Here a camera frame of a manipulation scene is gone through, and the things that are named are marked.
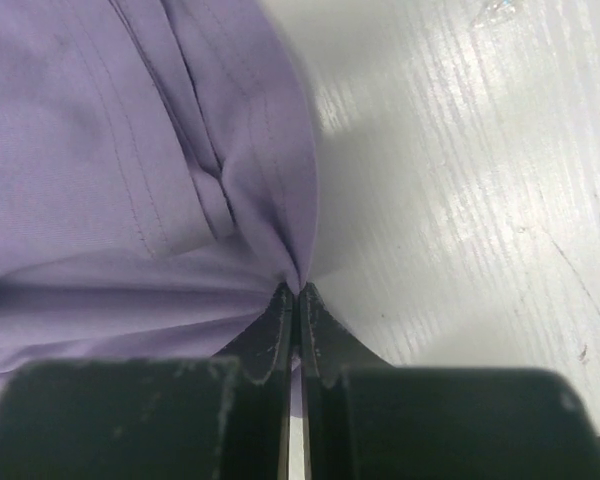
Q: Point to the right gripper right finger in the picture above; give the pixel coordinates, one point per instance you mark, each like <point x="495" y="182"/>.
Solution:
<point x="366" y="419"/>

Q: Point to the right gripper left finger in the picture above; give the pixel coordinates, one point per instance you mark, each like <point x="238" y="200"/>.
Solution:
<point x="221" y="417"/>

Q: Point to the purple t shirt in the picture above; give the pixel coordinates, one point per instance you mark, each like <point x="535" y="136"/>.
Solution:
<point x="157" y="177"/>

